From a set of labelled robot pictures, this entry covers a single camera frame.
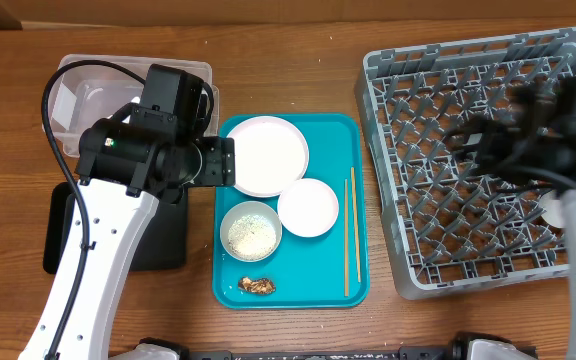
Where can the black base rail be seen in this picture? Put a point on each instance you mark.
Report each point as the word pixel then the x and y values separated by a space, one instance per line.
pixel 465 345

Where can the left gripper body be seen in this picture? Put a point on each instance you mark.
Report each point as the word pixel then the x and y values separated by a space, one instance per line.
pixel 217 164

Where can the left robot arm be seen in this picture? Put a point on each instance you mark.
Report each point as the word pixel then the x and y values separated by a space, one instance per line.
pixel 127 172

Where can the small white cup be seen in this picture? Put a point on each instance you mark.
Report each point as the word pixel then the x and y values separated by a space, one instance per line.
pixel 552 209

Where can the large pink plate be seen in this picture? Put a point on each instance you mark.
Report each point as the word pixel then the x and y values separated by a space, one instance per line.
pixel 270 154

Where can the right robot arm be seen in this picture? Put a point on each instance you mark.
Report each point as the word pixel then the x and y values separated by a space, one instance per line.
pixel 536 150

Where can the black tray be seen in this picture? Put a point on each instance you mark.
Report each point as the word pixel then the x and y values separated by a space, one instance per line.
pixel 162 247

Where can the clear plastic bin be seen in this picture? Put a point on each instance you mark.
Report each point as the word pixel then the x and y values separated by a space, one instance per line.
pixel 86 94

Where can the grey dish rack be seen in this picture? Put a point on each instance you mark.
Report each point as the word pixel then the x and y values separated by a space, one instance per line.
pixel 447 229

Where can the white rice pile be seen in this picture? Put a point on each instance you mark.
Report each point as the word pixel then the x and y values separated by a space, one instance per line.
pixel 252 237

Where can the grey bowl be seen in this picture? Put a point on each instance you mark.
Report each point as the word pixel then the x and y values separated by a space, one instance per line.
pixel 248 208

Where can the right wooden chopstick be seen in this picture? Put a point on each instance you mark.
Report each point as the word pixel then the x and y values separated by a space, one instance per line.
pixel 356 224

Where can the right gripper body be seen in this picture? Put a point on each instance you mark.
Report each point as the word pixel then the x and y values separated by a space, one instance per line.
pixel 504 153

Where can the brown food scrap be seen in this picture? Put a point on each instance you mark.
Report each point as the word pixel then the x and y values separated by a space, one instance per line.
pixel 262 286

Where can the teal plastic tray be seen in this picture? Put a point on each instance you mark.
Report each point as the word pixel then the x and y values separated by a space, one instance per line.
pixel 307 273

